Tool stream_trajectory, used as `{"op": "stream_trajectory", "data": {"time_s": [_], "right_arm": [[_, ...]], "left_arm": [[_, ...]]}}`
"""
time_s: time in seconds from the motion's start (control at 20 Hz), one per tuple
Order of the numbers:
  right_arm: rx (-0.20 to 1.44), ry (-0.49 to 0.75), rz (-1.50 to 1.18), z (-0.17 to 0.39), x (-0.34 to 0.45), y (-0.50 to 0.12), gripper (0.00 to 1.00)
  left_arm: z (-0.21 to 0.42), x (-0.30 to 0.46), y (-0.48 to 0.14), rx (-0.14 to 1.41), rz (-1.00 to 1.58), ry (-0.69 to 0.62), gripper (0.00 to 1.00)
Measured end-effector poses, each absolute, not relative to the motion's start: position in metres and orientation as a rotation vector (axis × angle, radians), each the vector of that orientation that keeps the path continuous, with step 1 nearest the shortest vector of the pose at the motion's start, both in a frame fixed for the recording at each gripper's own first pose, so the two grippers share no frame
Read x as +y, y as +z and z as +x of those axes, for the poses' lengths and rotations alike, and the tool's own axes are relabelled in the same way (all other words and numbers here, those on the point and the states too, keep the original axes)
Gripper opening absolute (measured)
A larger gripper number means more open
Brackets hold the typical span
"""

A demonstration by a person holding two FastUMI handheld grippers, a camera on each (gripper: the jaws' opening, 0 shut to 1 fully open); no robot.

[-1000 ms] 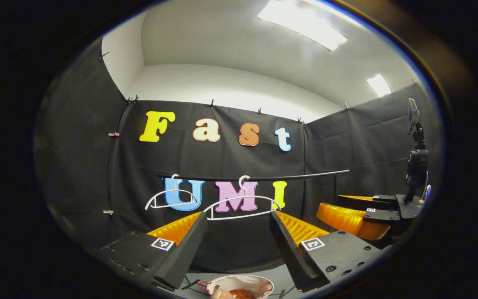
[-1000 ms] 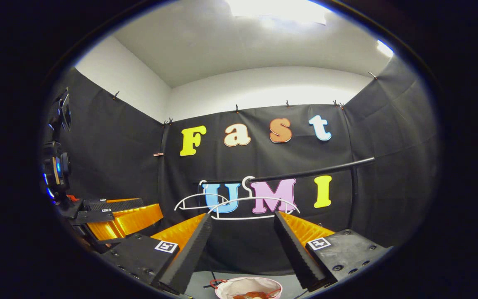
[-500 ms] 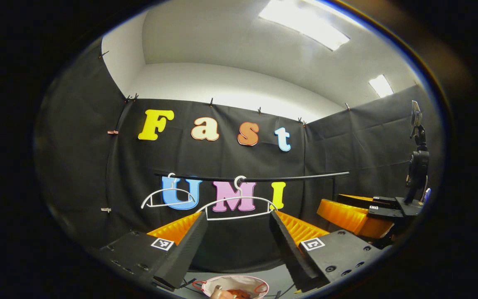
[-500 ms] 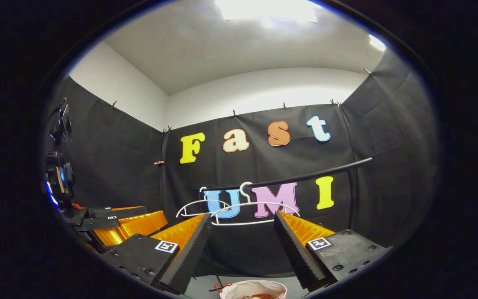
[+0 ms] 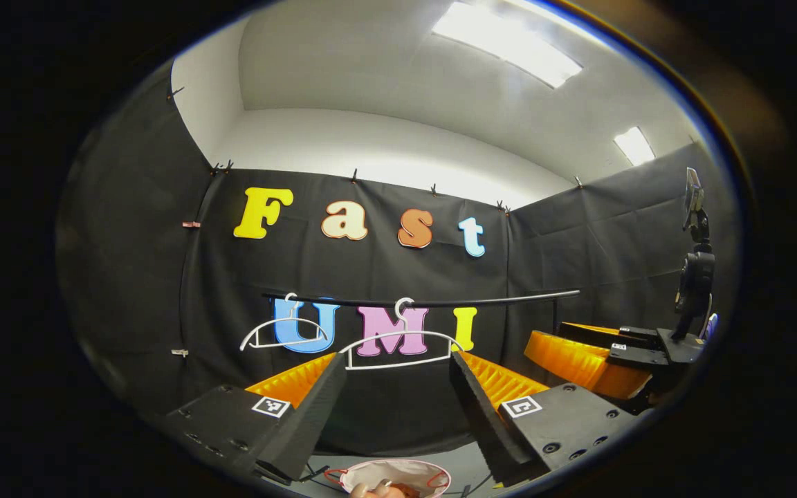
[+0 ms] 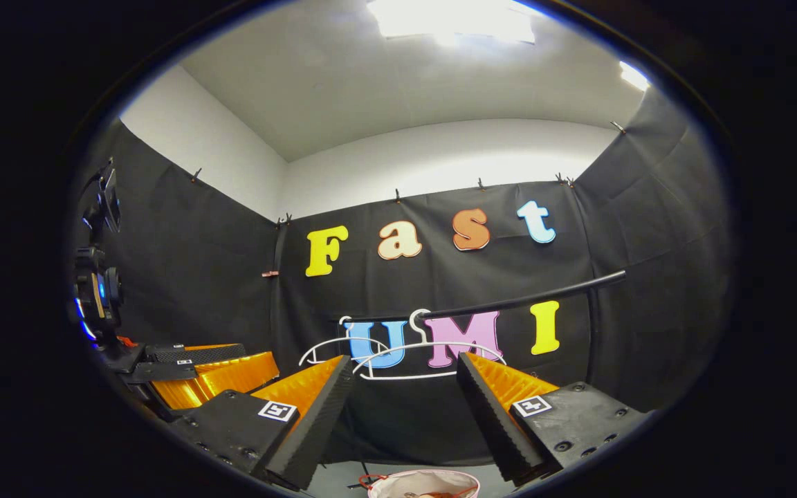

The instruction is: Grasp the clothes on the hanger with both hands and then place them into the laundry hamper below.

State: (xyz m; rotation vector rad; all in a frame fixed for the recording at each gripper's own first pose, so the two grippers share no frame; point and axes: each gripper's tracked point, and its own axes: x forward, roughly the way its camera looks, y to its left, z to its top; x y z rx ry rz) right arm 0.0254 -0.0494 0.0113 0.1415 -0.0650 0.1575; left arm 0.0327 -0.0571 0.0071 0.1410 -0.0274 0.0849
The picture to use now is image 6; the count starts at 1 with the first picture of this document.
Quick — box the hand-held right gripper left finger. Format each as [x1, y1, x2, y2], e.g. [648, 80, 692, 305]
[167, 354, 358, 492]

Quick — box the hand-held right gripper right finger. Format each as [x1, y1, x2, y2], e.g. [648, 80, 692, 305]
[455, 351, 652, 486]

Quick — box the white laundry hamper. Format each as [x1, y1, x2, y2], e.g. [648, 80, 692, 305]
[360, 469, 481, 498]

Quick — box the white clothes hanger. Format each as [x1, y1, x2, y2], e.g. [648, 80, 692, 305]
[352, 308, 508, 381]
[298, 316, 410, 367]

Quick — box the black clothes rack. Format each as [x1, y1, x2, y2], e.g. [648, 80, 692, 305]
[343, 270, 627, 388]

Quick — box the small ceiling light panel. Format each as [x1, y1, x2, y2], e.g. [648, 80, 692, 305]
[620, 61, 650, 91]

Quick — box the large ceiling light panel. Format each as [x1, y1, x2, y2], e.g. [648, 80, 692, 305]
[367, 0, 538, 44]

